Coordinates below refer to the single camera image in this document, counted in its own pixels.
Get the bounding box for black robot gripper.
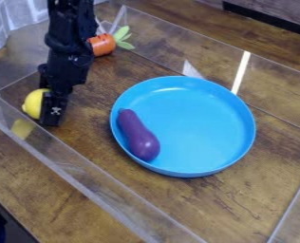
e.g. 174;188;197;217
38;48;94;126

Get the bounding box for yellow toy lemon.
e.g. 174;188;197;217
22;88;50;120

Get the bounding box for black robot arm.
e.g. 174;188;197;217
38;0;98;126

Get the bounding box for blue round plastic tray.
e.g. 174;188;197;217
110;76;257;178

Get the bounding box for orange toy carrot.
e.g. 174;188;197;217
87;26;135;57

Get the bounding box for white grid curtain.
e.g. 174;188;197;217
0;0;47;48

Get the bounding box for purple toy eggplant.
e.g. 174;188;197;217
117;109;161;161

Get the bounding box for clear acrylic enclosure wall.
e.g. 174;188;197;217
0;0;300;243

